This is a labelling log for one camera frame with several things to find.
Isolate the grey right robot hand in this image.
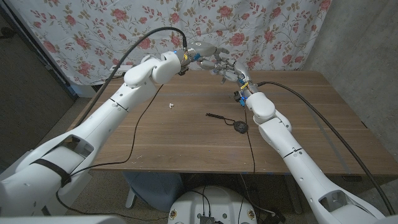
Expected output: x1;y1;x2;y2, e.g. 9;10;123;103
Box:
212;60;259;95

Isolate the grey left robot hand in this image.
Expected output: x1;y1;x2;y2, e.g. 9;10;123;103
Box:
178;41;236;71

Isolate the floral backdrop cloth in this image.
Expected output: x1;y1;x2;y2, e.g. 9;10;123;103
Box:
7;0;333;86

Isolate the white power strip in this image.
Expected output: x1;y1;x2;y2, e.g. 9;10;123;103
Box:
109;64;133;77

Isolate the grey table leg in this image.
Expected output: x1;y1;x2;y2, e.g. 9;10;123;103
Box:
284;174;303;215

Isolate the white robot torso base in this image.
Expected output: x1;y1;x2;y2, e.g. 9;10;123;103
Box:
167;185;258;224

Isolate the blue-grey chair under table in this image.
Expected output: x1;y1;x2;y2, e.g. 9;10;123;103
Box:
123;171;184;213

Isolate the black power adapter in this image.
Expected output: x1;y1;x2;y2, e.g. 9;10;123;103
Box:
263;211;287;224

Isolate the white table leg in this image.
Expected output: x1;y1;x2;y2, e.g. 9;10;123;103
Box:
125;186;137;208

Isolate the white robot head edge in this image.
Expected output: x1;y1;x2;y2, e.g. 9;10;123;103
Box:
0;215;127;224

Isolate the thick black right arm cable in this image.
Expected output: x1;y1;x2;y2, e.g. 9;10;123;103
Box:
257;81;388;216

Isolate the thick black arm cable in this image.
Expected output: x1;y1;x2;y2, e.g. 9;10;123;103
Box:
257;81;388;216
74;26;188;127

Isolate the black timer with lanyard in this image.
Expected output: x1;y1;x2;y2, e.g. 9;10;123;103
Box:
205;112;249;134

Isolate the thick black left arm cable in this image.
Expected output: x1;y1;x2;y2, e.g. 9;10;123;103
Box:
74;26;188;127

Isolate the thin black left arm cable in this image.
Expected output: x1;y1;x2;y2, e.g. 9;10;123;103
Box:
55;83;170;220

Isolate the black door frame strip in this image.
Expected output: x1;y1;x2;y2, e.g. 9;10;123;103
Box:
0;3;78;101

